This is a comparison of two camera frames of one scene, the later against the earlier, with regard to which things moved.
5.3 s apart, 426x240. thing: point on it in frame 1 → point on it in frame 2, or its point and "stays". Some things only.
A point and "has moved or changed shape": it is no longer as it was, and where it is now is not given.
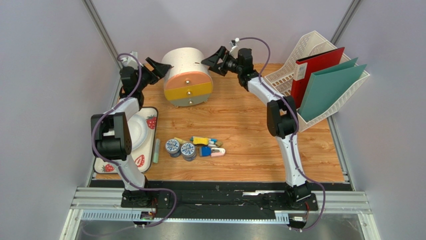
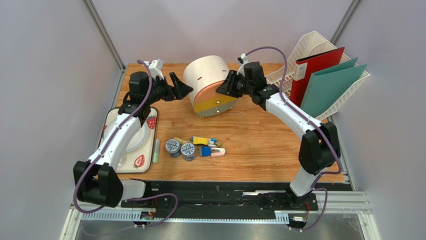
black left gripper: [160, 70] → [179, 90]
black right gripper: [223, 62] → [235, 84]
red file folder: [304, 69] stays
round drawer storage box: [189, 82] has moved or changed shape
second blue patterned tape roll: [188, 152] stays
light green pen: [156, 153] stays
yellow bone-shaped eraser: [200, 140] stays
